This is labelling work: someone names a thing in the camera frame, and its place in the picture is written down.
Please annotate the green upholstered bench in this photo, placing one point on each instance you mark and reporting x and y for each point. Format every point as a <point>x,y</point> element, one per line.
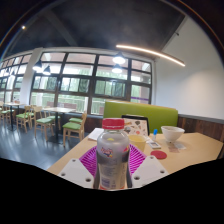
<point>160,115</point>

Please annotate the clear red-capped drink bottle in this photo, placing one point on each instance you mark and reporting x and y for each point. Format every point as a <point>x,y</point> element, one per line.
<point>112,160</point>

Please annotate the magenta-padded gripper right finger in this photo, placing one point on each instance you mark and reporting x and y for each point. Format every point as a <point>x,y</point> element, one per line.
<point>137,160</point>

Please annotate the group of green-seated wooden chairs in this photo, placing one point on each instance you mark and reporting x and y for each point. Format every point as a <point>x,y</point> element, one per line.
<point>71,126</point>

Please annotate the white bowl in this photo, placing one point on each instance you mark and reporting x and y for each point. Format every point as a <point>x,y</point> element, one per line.
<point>172,134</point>

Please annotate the flat round red coaster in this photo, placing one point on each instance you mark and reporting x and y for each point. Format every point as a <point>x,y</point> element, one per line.
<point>158,154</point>

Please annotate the small blue-capped bottle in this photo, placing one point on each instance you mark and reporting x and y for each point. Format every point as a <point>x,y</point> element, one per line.
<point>154,135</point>

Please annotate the white paper slip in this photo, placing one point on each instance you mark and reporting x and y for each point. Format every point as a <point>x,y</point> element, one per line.
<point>176,147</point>

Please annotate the small wooden dining table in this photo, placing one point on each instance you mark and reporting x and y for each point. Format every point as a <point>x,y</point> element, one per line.
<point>13,104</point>

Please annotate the curved linear ceiling light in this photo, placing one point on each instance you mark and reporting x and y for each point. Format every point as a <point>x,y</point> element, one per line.
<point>150,51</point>

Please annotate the large wooden dining table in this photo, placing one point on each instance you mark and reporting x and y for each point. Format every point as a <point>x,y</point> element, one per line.
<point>58,109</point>

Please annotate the group of pendant lamps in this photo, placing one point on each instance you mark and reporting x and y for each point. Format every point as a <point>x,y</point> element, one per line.
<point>119,59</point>

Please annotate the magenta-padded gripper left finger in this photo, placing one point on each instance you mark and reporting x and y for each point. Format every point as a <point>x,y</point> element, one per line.
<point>87,161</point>

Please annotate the sticker-covered black tablet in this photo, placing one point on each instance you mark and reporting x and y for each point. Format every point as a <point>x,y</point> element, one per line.
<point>138,126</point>

